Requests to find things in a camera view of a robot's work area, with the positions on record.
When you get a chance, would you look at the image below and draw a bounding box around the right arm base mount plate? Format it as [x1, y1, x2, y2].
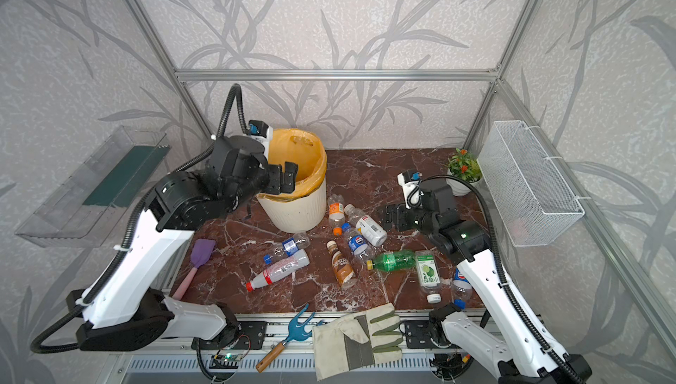
[402, 320, 438, 350]

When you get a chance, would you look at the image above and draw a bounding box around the clear acrylic wall shelf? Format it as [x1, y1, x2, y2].
[15, 126, 171, 248]

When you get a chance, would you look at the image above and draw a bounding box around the white plastic trash bin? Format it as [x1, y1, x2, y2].
[256, 181, 327, 234]

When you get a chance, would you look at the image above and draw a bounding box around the white label vitamin bottle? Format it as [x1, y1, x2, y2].
[344, 204, 387, 248]

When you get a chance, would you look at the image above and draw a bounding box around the green circuit board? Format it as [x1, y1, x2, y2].
[209, 352, 248, 369]

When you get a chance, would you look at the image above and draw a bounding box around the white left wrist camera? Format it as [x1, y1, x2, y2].
[248, 120, 274, 157]

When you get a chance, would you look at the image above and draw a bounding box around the beige green work glove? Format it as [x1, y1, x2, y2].
[313, 303, 403, 380]

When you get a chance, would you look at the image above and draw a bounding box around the red cap white label bottle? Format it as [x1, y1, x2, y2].
[246, 250, 310, 292]

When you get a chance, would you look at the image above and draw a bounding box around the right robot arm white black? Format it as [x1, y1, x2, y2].
[382, 170, 593, 383]

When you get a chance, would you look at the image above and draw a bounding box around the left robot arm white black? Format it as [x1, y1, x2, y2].
[30, 84, 299, 354]

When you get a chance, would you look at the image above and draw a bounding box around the lime label clear bottle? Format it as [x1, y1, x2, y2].
[415, 250, 442, 305]

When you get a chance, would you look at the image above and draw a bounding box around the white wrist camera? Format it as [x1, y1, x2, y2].
[397, 169, 422, 209]
[248, 120, 274, 157]

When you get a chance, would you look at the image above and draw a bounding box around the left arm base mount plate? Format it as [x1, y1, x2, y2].
[226, 321, 268, 351]

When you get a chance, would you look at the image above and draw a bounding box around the orange cap small bottle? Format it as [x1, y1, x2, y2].
[327, 194, 346, 236]

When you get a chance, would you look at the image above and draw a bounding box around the brown coffee drink bottle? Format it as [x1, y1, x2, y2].
[327, 241, 357, 289]

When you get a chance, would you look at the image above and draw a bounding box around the blue garden hand fork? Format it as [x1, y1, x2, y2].
[255, 304, 315, 373]

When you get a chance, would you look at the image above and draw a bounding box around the yellow bin liner bag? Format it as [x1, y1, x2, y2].
[258, 129, 327, 202]

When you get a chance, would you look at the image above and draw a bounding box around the potted plant white pot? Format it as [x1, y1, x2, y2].
[446, 148, 482, 197]

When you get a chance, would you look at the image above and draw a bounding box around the blue cap pepsi bottle front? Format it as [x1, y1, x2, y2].
[451, 268, 474, 309]

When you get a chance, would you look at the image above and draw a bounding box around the purple silicone spatula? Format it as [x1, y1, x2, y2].
[172, 239, 217, 301]

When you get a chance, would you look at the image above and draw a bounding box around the white wire mesh basket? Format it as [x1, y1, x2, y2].
[478, 120, 584, 248]

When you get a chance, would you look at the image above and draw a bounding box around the blue pepsi label bottle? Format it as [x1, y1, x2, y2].
[342, 222, 373, 264]

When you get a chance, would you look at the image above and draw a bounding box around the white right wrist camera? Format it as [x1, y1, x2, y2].
[397, 169, 422, 209]

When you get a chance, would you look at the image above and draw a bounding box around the green plastic soda bottle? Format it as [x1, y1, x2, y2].
[366, 250, 415, 272]

